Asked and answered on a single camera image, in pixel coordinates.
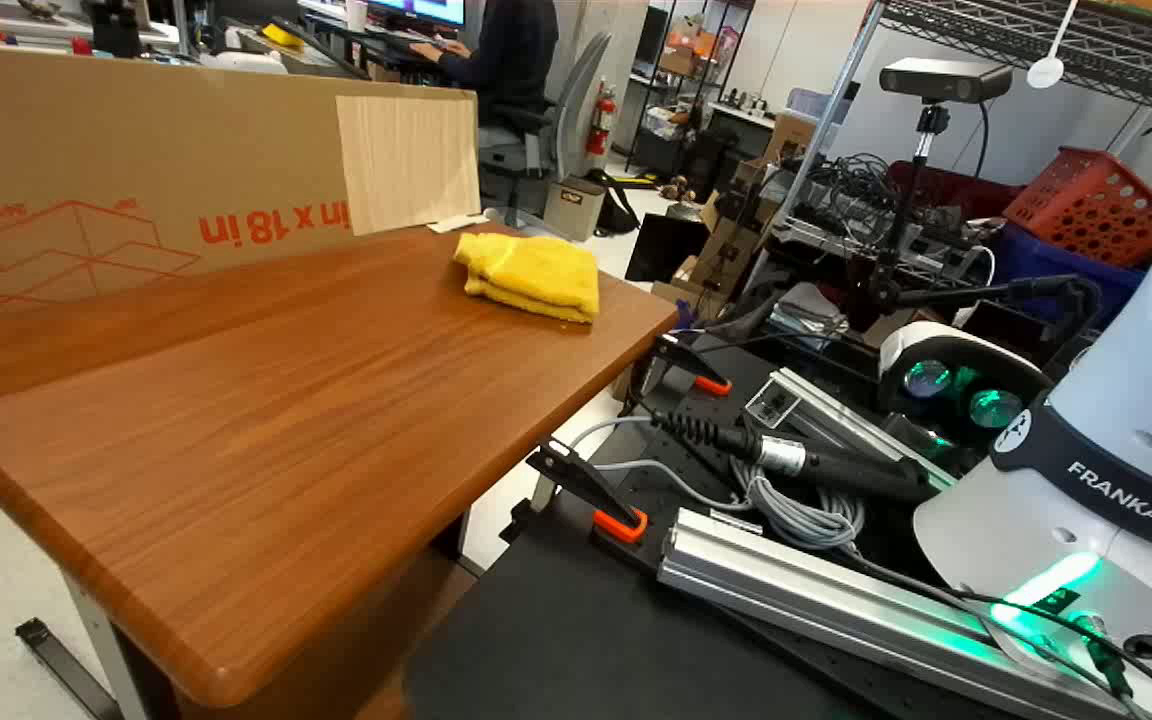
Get yellow towel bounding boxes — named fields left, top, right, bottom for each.
left=450, top=231, right=600, bottom=325

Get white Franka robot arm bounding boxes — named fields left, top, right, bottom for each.
left=912, top=265, right=1152, bottom=645

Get orange black clamp rear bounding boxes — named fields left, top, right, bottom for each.
left=655, top=336, right=737, bottom=398

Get orange black clamp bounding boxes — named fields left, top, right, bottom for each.
left=655, top=336, right=737, bottom=398
left=528, top=442, right=650, bottom=549

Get orange black clamp front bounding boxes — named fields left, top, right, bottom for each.
left=528, top=442, right=650, bottom=549

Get red fire extinguisher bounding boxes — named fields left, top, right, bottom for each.
left=583, top=81, right=617, bottom=159

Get person in dark clothes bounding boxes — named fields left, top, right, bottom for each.
left=413, top=0, right=560, bottom=130

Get grey office chair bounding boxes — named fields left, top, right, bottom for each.
left=477, top=33, right=617, bottom=225

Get blue plastic bin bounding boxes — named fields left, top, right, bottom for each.
left=990, top=229, right=1145, bottom=326

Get red plastic crate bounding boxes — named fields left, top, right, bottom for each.
left=1003, top=148, right=1152, bottom=266

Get large cardboard box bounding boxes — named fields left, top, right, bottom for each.
left=0, top=51, right=481, bottom=315

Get black table leg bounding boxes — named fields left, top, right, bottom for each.
left=14, top=579, right=152, bottom=720

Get grey coiled cable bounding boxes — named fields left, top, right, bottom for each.
left=741, top=463, right=870, bottom=557

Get aluminium extrusion rail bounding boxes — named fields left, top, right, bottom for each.
left=658, top=508, right=1126, bottom=720

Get black camera on stand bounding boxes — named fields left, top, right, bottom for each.
left=869, top=54, right=1012, bottom=307

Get wire metal shelf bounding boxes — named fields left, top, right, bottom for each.
left=775, top=0, right=1152, bottom=185

